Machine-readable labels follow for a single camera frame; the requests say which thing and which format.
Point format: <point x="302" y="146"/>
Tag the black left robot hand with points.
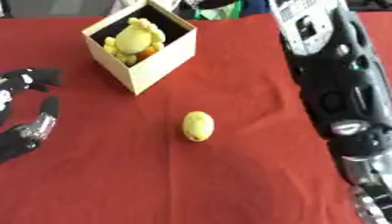
<point x="20" y="79"/>

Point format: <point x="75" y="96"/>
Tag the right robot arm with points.
<point x="337" y="87"/>

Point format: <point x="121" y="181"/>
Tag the tan cardboard box black inside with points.
<point x="153" y="68"/>

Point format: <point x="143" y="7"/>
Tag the yellow soft toy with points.
<point x="133" y="39"/>

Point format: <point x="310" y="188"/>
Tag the yellow toy lemon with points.
<point x="198" y="126"/>

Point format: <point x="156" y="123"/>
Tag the person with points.
<point x="219" y="13"/>

